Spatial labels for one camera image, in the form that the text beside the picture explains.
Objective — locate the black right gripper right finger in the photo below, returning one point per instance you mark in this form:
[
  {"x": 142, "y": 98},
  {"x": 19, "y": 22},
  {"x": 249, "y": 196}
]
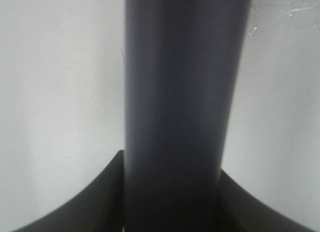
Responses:
[{"x": 241, "y": 211}]

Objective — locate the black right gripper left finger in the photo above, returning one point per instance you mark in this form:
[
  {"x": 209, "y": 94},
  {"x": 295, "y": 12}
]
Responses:
[{"x": 98, "y": 207}]

